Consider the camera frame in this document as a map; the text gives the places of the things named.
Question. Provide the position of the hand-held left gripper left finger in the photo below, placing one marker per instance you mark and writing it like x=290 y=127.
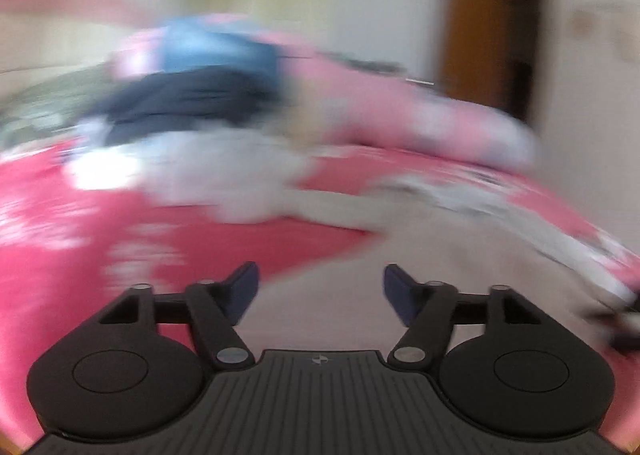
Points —
x=244 y=287

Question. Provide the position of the pink grey floral quilt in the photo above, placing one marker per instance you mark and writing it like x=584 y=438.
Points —
x=380 y=105

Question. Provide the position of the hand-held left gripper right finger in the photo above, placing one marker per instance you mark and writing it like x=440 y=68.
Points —
x=397 y=290

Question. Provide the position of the white button shirt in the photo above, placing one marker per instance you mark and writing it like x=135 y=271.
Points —
x=350 y=255

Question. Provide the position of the white folded garment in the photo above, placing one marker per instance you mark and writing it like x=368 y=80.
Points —
x=190 y=165

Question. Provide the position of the plaid cloth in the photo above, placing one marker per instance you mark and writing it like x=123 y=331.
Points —
x=45 y=110

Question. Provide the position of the dark navy garment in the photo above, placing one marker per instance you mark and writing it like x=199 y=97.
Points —
x=185 y=102

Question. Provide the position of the brown wooden door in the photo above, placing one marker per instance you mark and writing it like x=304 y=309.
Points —
x=480 y=50

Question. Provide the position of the pink floral bedsheet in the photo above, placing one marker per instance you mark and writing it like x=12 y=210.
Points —
x=75 y=235

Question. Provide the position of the blue folded garment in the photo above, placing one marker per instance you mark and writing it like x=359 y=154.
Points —
x=215 y=47

